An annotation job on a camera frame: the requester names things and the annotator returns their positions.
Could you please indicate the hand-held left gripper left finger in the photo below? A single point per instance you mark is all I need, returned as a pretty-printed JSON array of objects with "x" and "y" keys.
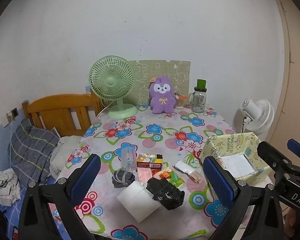
[{"x": 86, "y": 173}]

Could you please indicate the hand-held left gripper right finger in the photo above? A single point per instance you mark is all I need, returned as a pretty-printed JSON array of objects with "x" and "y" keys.
[{"x": 218, "y": 180}]

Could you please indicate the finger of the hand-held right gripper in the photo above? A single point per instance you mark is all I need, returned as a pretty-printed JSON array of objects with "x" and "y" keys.
[
  {"x": 270, "y": 155},
  {"x": 298, "y": 150}
]

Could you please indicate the yellow patterned storage box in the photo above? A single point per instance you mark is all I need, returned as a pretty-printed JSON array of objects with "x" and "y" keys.
[{"x": 240, "y": 142}]

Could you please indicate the grey socks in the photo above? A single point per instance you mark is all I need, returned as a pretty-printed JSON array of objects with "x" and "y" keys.
[{"x": 122, "y": 178}]

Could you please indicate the green and orange packet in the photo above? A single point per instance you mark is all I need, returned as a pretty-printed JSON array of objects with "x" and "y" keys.
[{"x": 176, "y": 180}]

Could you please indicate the black plastic bag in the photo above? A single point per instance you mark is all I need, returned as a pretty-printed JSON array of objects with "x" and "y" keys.
[{"x": 165, "y": 192}]

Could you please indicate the white cloth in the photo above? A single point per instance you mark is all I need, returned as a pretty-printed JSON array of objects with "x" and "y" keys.
[
  {"x": 7, "y": 187},
  {"x": 137, "y": 200}
]

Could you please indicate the person's right hand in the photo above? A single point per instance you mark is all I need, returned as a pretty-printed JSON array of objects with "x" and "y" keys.
[{"x": 291, "y": 222}]

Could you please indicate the beige elastic band roll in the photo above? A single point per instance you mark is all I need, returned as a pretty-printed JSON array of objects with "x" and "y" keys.
[{"x": 196, "y": 177}]

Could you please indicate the white paper sheet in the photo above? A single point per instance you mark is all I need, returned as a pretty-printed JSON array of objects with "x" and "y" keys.
[{"x": 237, "y": 166}]

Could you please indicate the cream blanket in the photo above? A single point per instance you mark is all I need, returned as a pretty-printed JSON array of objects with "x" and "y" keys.
[{"x": 65, "y": 150}]

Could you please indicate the white wrapper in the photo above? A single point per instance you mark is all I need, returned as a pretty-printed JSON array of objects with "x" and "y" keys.
[{"x": 185, "y": 167}]

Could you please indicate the white floor fan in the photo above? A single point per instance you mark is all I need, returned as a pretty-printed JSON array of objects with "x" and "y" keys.
[{"x": 262, "y": 115}]

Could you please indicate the pink packet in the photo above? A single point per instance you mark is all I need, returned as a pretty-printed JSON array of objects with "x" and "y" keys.
[{"x": 143, "y": 175}]

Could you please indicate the grey plaid pillow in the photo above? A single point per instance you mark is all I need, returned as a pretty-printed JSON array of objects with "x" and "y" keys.
[{"x": 32, "y": 145}]

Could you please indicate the cartoon print carton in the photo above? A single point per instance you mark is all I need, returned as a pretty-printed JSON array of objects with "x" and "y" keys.
[{"x": 148, "y": 161}]

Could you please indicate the wooden bed headboard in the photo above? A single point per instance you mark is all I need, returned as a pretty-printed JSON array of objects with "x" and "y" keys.
[{"x": 52, "y": 105}]

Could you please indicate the floral tablecloth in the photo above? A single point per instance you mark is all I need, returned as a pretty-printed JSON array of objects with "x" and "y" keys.
[{"x": 160, "y": 130}]

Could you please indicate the crumpled white cloth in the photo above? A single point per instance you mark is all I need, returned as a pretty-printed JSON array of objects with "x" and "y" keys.
[{"x": 7, "y": 187}]

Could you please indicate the glass jar with green lid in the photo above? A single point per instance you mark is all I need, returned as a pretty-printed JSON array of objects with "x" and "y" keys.
[{"x": 198, "y": 102}]

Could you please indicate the beige door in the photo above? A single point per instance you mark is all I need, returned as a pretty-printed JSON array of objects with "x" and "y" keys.
[{"x": 297, "y": 67}]

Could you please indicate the small cup with orange lid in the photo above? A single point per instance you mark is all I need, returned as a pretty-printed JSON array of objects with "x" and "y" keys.
[{"x": 179, "y": 102}]

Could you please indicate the green desk fan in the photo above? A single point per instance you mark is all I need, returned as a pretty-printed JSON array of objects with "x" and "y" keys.
[{"x": 110, "y": 80}]

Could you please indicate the purple plush toy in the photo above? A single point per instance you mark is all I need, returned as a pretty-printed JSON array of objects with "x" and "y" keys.
[{"x": 162, "y": 100}]

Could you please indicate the wall socket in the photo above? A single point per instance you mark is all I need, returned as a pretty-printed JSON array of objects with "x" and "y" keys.
[{"x": 15, "y": 112}]

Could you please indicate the green patterned wall board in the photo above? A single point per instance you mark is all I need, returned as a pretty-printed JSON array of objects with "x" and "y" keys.
[{"x": 165, "y": 68}]

